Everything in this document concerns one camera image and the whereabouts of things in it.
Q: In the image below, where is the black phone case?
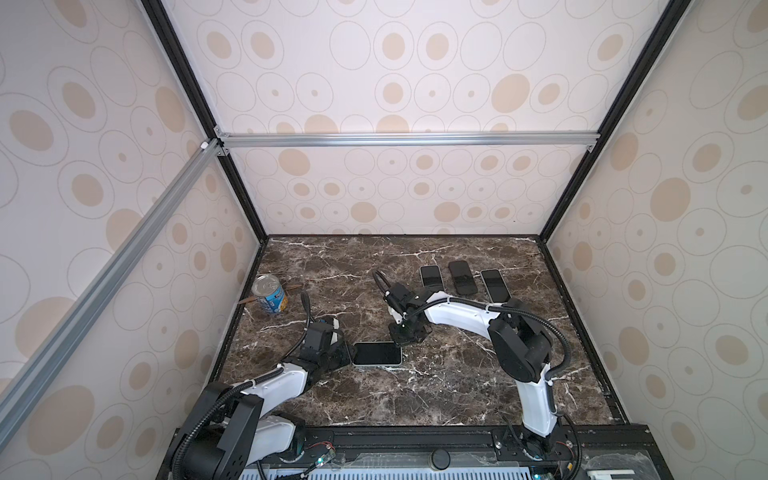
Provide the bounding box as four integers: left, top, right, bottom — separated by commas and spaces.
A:
448, 259, 479, 296

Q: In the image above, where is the black phone purple edge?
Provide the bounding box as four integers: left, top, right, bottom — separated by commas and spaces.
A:
481, 270, 511, 302

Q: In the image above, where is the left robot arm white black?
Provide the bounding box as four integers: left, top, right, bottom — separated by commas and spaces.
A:
157, 291, 351, 479

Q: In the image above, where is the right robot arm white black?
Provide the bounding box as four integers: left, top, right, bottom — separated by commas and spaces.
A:
373, 271, 572, 459

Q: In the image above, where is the blue tin can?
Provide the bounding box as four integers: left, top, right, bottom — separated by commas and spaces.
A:
251, 274, 286, 314

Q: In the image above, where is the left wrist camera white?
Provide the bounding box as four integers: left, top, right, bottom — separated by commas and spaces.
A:
301, 317, 339, 358

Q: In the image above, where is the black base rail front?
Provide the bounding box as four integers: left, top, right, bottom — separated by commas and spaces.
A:
157, 424, 673, 480

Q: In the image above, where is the left diagonal aluminium rail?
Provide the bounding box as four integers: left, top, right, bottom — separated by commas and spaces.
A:
1, 138, 223, 449

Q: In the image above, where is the horizontal aluminium rail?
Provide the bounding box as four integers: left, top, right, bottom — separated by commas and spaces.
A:
220, 131, 600, 148

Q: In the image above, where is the left black frame post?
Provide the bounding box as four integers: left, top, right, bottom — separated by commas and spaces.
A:
140, 0, 269, 243

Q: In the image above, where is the black frame post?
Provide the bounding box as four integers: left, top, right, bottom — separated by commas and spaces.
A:
538, 0, 692, 244
140, 0, 269, 243

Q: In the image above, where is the right black frame post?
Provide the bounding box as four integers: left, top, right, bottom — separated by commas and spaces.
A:
538, 0, 692, 244

